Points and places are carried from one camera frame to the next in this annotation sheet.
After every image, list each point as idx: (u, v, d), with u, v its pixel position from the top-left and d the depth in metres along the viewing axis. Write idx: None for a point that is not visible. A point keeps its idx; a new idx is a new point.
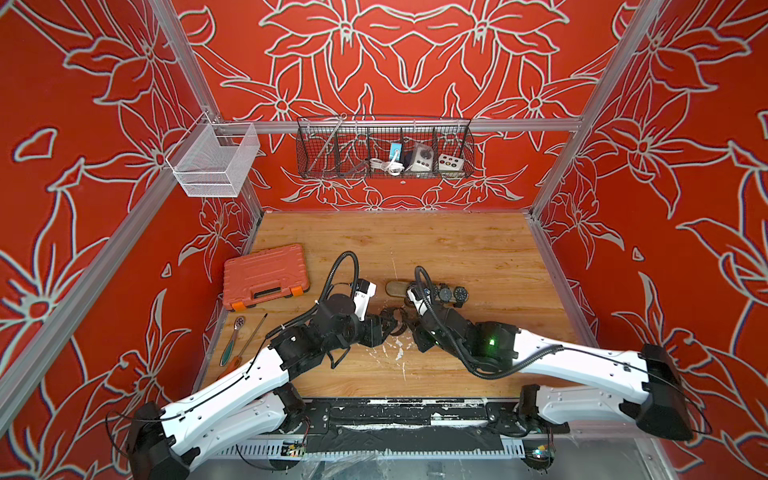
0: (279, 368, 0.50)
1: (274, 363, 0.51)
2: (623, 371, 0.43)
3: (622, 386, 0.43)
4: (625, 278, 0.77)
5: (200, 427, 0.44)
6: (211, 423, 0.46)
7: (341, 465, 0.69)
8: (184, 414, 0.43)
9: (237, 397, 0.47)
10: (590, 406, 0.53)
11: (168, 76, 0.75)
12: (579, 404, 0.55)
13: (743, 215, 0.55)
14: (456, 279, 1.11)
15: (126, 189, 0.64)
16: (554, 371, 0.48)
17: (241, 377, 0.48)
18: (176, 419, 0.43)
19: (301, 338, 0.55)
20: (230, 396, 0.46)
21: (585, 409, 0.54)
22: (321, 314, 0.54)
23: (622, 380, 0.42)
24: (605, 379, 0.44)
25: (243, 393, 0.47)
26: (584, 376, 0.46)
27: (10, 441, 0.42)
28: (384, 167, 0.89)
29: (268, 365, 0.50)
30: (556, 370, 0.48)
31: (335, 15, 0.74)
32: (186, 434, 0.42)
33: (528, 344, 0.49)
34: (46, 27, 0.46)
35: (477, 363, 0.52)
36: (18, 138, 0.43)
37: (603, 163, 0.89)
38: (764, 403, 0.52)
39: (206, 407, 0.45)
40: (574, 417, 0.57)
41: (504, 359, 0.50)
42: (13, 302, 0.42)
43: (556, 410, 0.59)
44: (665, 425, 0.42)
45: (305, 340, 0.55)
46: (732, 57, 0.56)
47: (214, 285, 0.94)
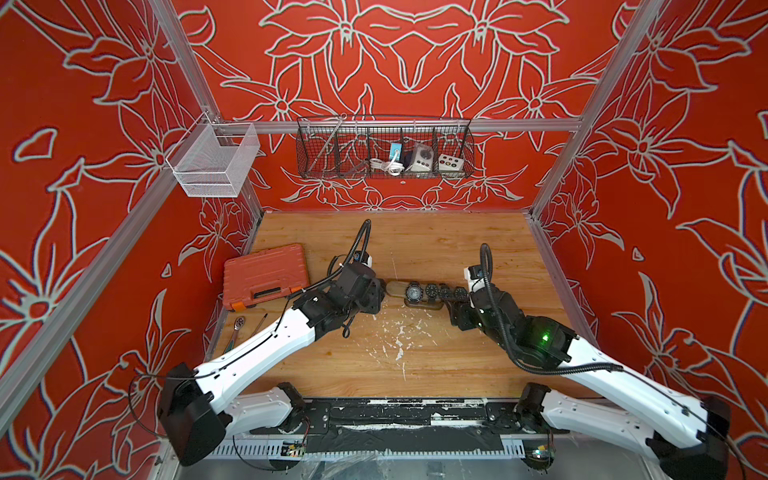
0: (305, 326, 0.50)
1: (300, 322, 0.51)
2: (681, 413, 0.41)
3: (673, 426, 0.41)
4: (625, 279, 0.77)
5: (235, 384, 0.44)
6: (244, 381, 0.45)
7: (341, 466, 0.69)
8: (218, 372, 0.43)
9: (268, 355, 0.47)
10: (607, 426, 0.53)
11: (168, 76, 0.75)
12: (595, 422, 0.54)
13: (742, 215, 0.55)
14: (456, 279, 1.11)
15: (126, 189, 0.64)
16: (601, 389, 0.47)
17: (269, 335, 0.48)
18: (211, 376, 0.42)
19: (323, 299, 0.55)
20: (261, 355, 0.46)
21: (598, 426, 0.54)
22: (344, 277, 0.57)
23: (678, 421, 0.41)
24: (659, 415, 0.42)
25: (273, 351, 0.47)
26: (634, 403, 0.44)
27: (10, 441, 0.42)
28: (384, 167, 0.89)
29: (295, 324, 0.50)
30: (605, 390, 0.46)
31: (335, 15, 0.74)
32: (224, 390, 0.42)
33: (584, 353, 0.47)
34: (46, 27, 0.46)
35: (519, 353, 0.51)
36: (18, 138, 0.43)
37: (603, 163, 0.89)
38: (764, 403, 0.52)
39: (239, 365, 0.44)
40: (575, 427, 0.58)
41: (551, 357, 0.48)
42: (13, 302, 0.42)
43: (563, 416, 0.59)
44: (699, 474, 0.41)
45: (329, 301, 0.55)
46: (732, 57, 0.56)
47: (214, 285, 0.94)
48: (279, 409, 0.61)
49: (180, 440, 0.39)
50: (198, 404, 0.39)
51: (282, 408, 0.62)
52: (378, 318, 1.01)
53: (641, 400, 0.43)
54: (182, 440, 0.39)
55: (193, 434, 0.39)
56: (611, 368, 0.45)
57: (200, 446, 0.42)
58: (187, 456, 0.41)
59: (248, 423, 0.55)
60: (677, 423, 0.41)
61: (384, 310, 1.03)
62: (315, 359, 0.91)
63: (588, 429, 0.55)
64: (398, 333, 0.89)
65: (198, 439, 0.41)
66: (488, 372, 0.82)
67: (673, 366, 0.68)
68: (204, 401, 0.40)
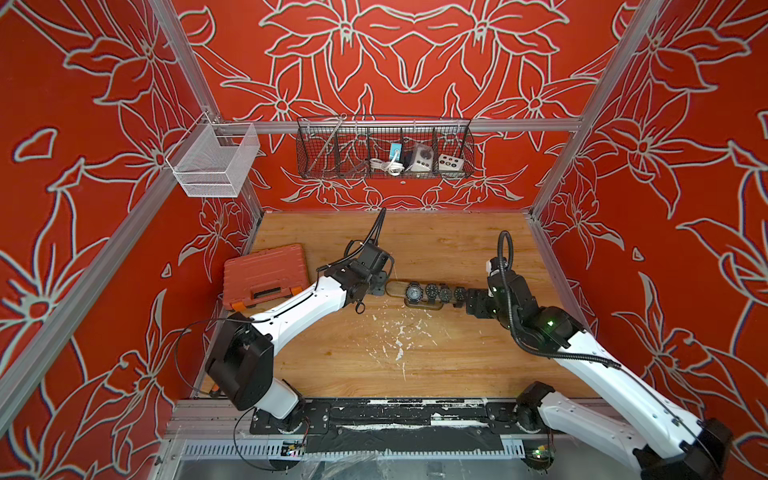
0: (339, 289, 0.57)
1: (334, 286, 0.57)
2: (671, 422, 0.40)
3: (656, 430, 0.41)
4: (625, 279, 0.77)
5: (287, 330, 0.48)
6: (291, 332, 0.50)
7: (341, 466, 0.69)
8: (272, 319, 0.47)
9: (311, 310, 0.52)
10: (599, 431, 0.52)
11: (168, 76, 0.75)
12: (590, 427, 0.54)
13: (742, 215, 0.55)
14: (456, 279, 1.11)
15: (126, 189, 0.64)
16: (595, 382, 0.47)
17: (310, 294, 0.54)
18: (267, 322, 0.47)
19: (349, 271, 0.62)
20: (304, 309, 0.51)
21: (589, 430, 0.53)
22: (365, 253, 0.65)
23: (664, 427, 0.40)
24: (645, 417, 0.42)
25: (314, 307, 0.53)
26: (623, 402, 0.44)
27: (10, 441, 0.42)
28: (384, 167, 0.89)
29: (331, 287, 0.57)
30: (597, 383, 0.47)
31: (336, 15, 0.74)
32: (279, 334, 0.46)
33: (585, 345, 0.48)
34: (46, 27, 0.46)
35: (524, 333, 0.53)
36: (18, 138, 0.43)
37: (603, 163, 0.89)
38: (764, 403, 0.52)
39: (289, 314, 0.49)
40: (572, 430, 0.57)
41: (551, 342, 0.50)
42: (13, 302, 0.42)
43: (559, 417, 0.59)
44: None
45: (352, 273, 0.61)
46: (732, 57, 0.56)
47: (214, 285, 0.94)
48: (288, 399, 0.63)
49: (240, 378, 0.43)
50: (261, 343, 0.43)
51: (291, 399, 0.63)
52: (378, 318, 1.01)
53: (630, 399, 0.43)
54: (243, 377, 0.43)
55: (258, 371, 0.44)
56: (608, 362, 0.46)
57: (256, 387, 0.45)
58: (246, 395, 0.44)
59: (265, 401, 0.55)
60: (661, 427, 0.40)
61: (384, 310, 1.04)
62: (316, 359, 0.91)
63: (582, 432, 0.55)
64: (398, 333, 0.89)
65: (257, 378, 0.44)
66: (488, 372, 0.82)
67: (673, 366, 0.68)
68: (264, 342, 0.43)
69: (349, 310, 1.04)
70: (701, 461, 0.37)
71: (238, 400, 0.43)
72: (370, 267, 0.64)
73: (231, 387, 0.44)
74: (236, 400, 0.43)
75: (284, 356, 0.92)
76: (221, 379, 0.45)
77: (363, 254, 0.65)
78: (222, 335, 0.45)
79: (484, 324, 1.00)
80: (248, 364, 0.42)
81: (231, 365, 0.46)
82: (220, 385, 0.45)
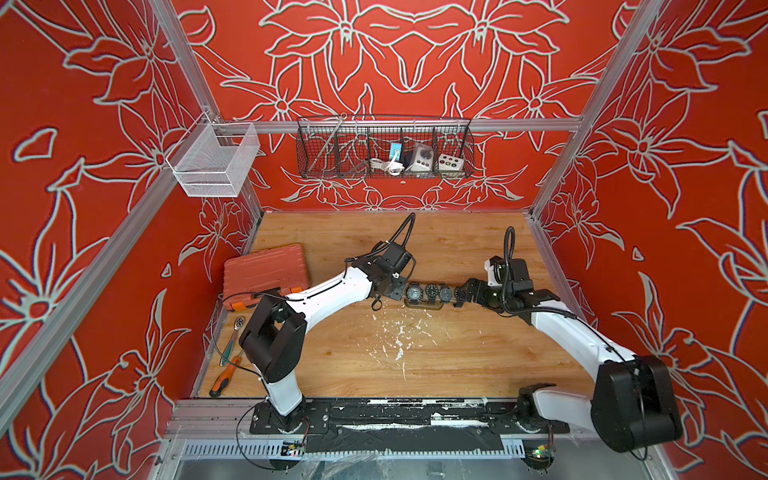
0: (366, 280, 0.59)
1: (363, 278, 0.60)
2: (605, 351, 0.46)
3: (590, 354, 0.47)
4: (624, 278, 0.77)
5: (318, 311, 0.51)
6: (321, 313, 0.53)
7: (341, 466, 0.69)
8: (305, 299, 0.51)
9: (339, 296, 0.55)
10: (572, 402, 0.53)
11: (168, 76, 0.75)
12: (566, 398, 0.55)
13: (742, 215, 0.55)
14: (455, 278, 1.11)
15: (126, 189, 0.64)
16: (556, 334, 0.55)
17: (339, 281, 0.57)
18: (300, 301, 0.50)
19: (375, 264, 0.65)
20: (334, 294, 0.54)
21: (568, 406, 0.54)
22: (392, 249, 0.69)
23: (596, 350, 0.46)
24: (584, 347, 0.48)
25: (342, 294, 0.55)
26: (572, 342, 0.51)
27: (10, 441, 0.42)
28: (384, 167, 0.89)
29: (358, 277, 0.59)
30: (558, 334, 0.54)
31: (335, 15, 0.74)
32: (311, 313, 0.49)
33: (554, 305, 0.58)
34: (46, 27, 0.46)
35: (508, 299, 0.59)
36: (18, 138, 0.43)
37: (603, 163, 0.89)
38: (764, 403, 0.52)
39: (321, 296, 0.52)
40: (554, 410, 0.59)
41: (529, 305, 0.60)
42: (13, 302, 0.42)
43: (546, 401, 0.61)
44: (608, 414, 0.43)
45: (377, 266, 0.64)
46: (732, 57, 0.56)
47: (214, 285, 0.94)
48: (294, 395, 0.63)
49: (274, 351, 0.46)
50: (294, 320, 0.46)
51: (296, 395, 0.64)
52: (378, 318, 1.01)
53: (575, 335, 0.50)
54: (276, 351, 0.46)
55: (291, 346, 0.47)
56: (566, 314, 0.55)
57: (287, 362, 0.49)
58: (278, 369, 0.47)
59: (282, 385, 0.57)
60: (594, 351, 0.46)
61: (384, 310, 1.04)
62: (316, 359, 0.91)
63: (565, 413, 0.55)
64: (399, 333, 0.89)
65: (289, 353, 0.47)
66: (488, 372, 0.82)
67: (673, 366, 0.68)
68: (298, 318, 0.46)
69: (349, 310, 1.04)
70: (623, 376, 0.41)
71: (271, 374, 0.47)
72: (396, 264, 0.70)
73: (263, 360, 0.47)
74: (268, 373, 0.46)
75: None
76: (256, 352, 0.48)
77: (388, 250, 0.69)
78: (261, 310, 0.48)
79: (484, 324, 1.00)
80: (281, 338, 0.45)
81: (266, 339, 0.49)
82: (254, 359, 0.48)
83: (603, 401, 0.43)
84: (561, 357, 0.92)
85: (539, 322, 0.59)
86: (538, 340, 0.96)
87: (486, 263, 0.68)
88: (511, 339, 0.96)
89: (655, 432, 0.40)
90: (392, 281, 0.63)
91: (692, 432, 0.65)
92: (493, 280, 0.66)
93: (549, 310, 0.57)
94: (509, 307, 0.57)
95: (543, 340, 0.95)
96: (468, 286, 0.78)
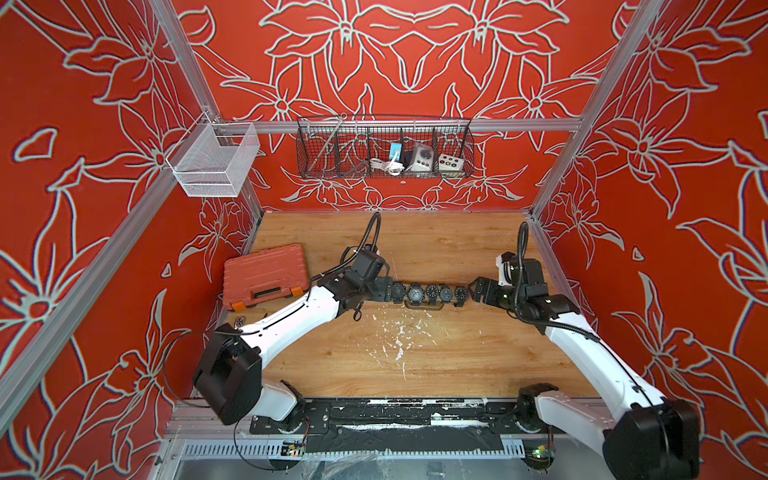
0: (331, 300, 0.56)
1: (328, 296, 0.56)
2: (632, 391, 0.42)
3: (613, 391, 0.44)
4: (625, 279, 0.77)
5: (277, 343, 0.48)
6: (281, 344, 0.49)
7: (341, 466, 0.69)
8: (261, 331, 0.46)
9: (302, 320, 0.51)
10: (580, 419, 0.52)
11: (168, 76, 0.75)
12: (572, 414, 0.54)
13: (742, 215, 0.55)
14: (456, 279, 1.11)
15: (126, 189, 0.64)
16: (576, 354, 0.50)
17: (301, 305, 0.53)
18: (255, 334, 0.46)
19: (342, 280, 0.61)
20: (295, 320, 0.50)
21: (574, 421, 0.53)
22: (360, 260, 0.64)
23: (621, 389, 0.43)
24: (607, 381, 0.45)
25: (307, 317, 0.52)
26: (593, 370, 0.47)
27: (10, 440, 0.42)
28: (384, 167, 0.89)
29: (323, 296, 0.56)
30: (577, 355, 0.50)
31: (336, 15, 0.74)
32: (269, 346, 0.46)
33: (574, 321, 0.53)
34: (46, 27, 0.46)
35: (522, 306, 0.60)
36: (18, 138, 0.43)
37: (603, 163, 0.89)
38: (764, 403, 0.52)
39: (279, 326, 0.48)
40: (560, 421, 0.57)
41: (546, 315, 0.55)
42: (13, 302, 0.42)
43: (549, 407, 0.60)
44: (626, 452, 0.40)
45: (346, 282, 0.61)
46: (732, 57, 0.56)
47: (214, 285, 0.94)
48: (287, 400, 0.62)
49: (227, 391, 0.42)
50: (248, 357, 0.42)
51: (288, 400, 0.63)
52: (378, 318, 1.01)
53: (598, 365, 0.46)
54: (229, 392, 0.42)
55: (243, 385, 0.42)
56: (587, 335, 0.50)
57: (243, 401, 0.44)
58: (231, 410, 0.43)
59: (261, 406, 0.55)
60: (619, 389, 0.43)
61: (384, 310, 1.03)
62: (316, 359, 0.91)
63: (571, 424, 0.54)
64: (398, 333, 0.89)
65: (245, 392, 0.44)
66: (488, 372, 0.82)
67: (673, 366, 0.68)
68: (252, 354, 0.43)
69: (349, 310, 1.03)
70: (650, 423, 0.38)
71: (225, 415, 0.42)
72: (365, 275, 0.64)
73: (219, 401, 0.43)
74: (222, 414, 0.42)
75: (285, 356, 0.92)
76: (210, 391, 0.44)
77: (357, 262, 0.64)
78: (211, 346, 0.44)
79: (484, 324, 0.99)
80: (234, 377, 0.41)
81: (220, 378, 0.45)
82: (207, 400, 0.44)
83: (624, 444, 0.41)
84: (561, 358, 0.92)
85: (556, 334, 0.54)
86: (538, 340, 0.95)
87: (499, 260, 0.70)
88: (511, 339, 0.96)
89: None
90: (363, 293, 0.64)
91: None
92: (504, 279, 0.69)
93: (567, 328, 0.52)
94: (524, 315, 0.60)
95: (543, 340, 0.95)
96: (481, 281, 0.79)
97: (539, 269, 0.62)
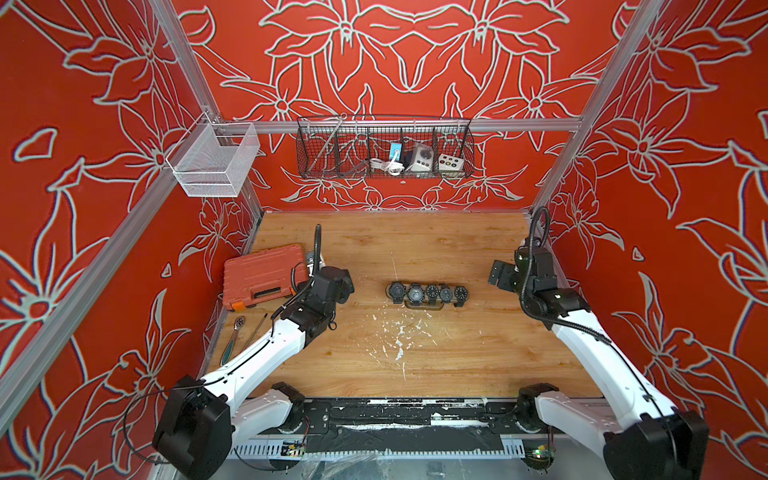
0: (296, 331, 0.55)
1: (291, 328, 0.56)
2: (643, 400, 0.41)
3: (623, 398, 0.42)
4: (625, 278, 0.77)
5: (245, 386, 0.46)
6: (250, 385, 0.48)
7: (341, 465, 0.69)
8: (226, 378, 0.45)
9: (268, 358, 0.50)
10: (580, 420, 0.52)
11: (168, 76, 0.75)
12: (572, 414, 0.55)
13: (742, 215, 0.55)
14: (456, 279, 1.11)
15: (127, 189, 0.64)
16: (584, 355, 0.49)
17: (266, 343, 0.52)
18: (220, 381, 0.44)
19: (307, 308, 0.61)
20: (261, 359, 0.49)
21: (574, 421, 0.53)
22: (317, 283, 0.62)
23: (632, 398, 0.41)
24: (617, 388, 0.43)
25: (274, 354, 0.51)
26: (604, 375, 0.45)
27: (9, 441, 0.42)
28: (384, 167, 0.89)
29: (287, 330, 0.55)
30: (586, 357, 0.48)
31: (336, 15, 0.74)
32: (235, 392, 0.44)
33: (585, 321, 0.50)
34: (46, 27, 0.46)
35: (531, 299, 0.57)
36: (18, 138, 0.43)
37: (603, 163, 0.89)
38: (764, 403, 0.52)
39: (244, 369, 0.47)
40: (560, 421, 0.57)
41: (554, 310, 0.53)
42: (13, 302, 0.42)
43: (549, 409, 0.60)
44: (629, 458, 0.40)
45: (311, 310, 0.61)
46: (732, 57, 0.56)
47: (214, 285, 0.94)
48: (277, 411, 0.61)
49: (195, 449, 0.40)
50: (214, 407, 0.40)
51: (281, 407, 0.62)
52: (378, 318, 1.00)
53: (608, 371, 0.44)
54: (197, 449, 0.39)
55: (211, 437, 0.40)
56: (598, 337, 0.48)
57: (213, 454, 0.42)
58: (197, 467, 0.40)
59: (248, 430, 0.53)
60: (630, 398, 0.41)
61: (384, 310, 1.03)
62: (316, 359, 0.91)
63: (570, 425, 0.54)
64: (398, 333, 0.89)
65: (213, 444, 0.41)
66: (488, 372, 0.82)
67: (673, 366, 0.68)
68: (219, 403, 0.41)
69: (349, 310, 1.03)
70: (658, 436, 0.37)
71: (195, 473, 0.40)
72: (327, 297, 0.64)
73: (185, 460, 0.40)
74: (192, 473, 0.39)
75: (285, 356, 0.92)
76: (175, 450, 0.41)
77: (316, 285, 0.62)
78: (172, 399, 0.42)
79: (484, 324, 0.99)
80: (203, 432, 0.39)
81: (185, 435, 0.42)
82: (172, 460, 0.41)
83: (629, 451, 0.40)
84: (561, 358, 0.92)
85: (564, 334, 0.52)
86: (538, 340, 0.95)
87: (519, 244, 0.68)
88: (511, 339, 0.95)
89: None
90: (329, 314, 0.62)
91: None
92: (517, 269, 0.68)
93: (577, 327, 0.50)
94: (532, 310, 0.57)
95: (543, 340, 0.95)
96: (500, 264, 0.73)
97: (549, 262, 0.58)
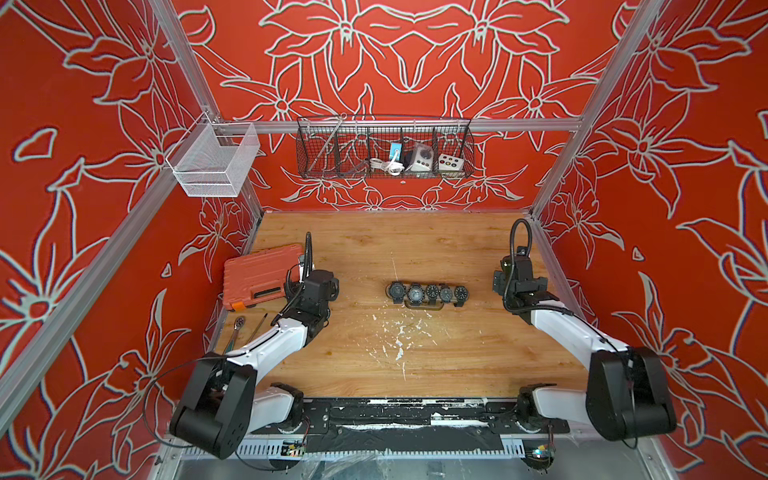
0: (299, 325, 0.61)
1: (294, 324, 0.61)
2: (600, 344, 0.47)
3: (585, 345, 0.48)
4: (625, 278, 0.77)
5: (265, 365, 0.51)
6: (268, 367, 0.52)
7: (341, 465, 0.69)
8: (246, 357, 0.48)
9: (281, 344, 0.55)
10: (572, 396, 0.53)
11: (168, 76, 0.75)
12: (565, 393, 0.56)
13: (742, 215, 0.55)
14: (456, 279, 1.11)
15: (126, 189, 0.64)
16: (555, 331, 0.56)
17: (275, 332, 0.57)
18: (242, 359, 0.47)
19: (303, 311, 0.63)
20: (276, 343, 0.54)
21: (567, 400, 0.54)
22: (308, 286, 0.66)
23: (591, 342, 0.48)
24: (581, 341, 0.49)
25: (284, 341, 0.56)
26: (568, 334, 0.52)
27: (10, 440, 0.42)
28: (384, 167, 0.89)
29: (291, 325, 0.60)
30: (557, 330, 0.55)
31: (336, 15, 0.74)
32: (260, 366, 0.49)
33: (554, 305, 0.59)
34: (46, 27, 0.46)
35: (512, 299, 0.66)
36: (18, 138, 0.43)
37: (603, 163, 0.89)
38: (764, 403, 0.52)
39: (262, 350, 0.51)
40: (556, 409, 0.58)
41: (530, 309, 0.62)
42: (13, 302, 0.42)
43: (547, 400, 0.60)
44: (603, 404, 0.43)
45: (308, 312, 0.70)
46: (732, 57, 0.56)
47: (214, 285, 0.94)
48: (281, 405, 0.62)
49: (223, 420, 0.41)
50: (241, 373, 0.44)
51: (285, 400, 0.63)
52: (378, 318, 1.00)
53: (573, 333, 0.51)
54: (226, 416, 0.41)
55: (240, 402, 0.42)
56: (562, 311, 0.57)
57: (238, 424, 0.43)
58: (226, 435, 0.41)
59: (258, 419, 0.54)
60: (588, 342, 0.48)
61: (384, 310, 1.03)
62: (316, 359, 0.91)
63: (565, 408, 0.55)
64: (398, 333, 0.89)
65: (240, 411, 0.43)
66: (488, 372, 0.82)
67: (673, 366, 0.68)
68: (244, 371, 0.44)
69: (349, 310, 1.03)
70: (613, 365, 0.42)
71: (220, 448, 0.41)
72: (320, 298, 0.70)
73: (211, 432, 0.41)
74: (219, 442, 0.40)
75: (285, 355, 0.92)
76: (199, 426, 0.42)
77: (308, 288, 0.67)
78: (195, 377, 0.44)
79: (484, 324, 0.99)
80: (230, 400, 0.42)
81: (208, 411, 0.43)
82: (194, 438, 0.41)
83: (599, 392, 0.43)
84: (561, 358, 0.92)
85: (537, 320, 0.61)
86: (538, 340, 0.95)
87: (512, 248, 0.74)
88: (511, 339, 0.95)
89: (645, 420, 0.41)
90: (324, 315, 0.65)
91: (691, 433, 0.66)
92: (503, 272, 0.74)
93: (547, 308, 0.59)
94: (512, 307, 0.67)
95: (543, 340, 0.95)
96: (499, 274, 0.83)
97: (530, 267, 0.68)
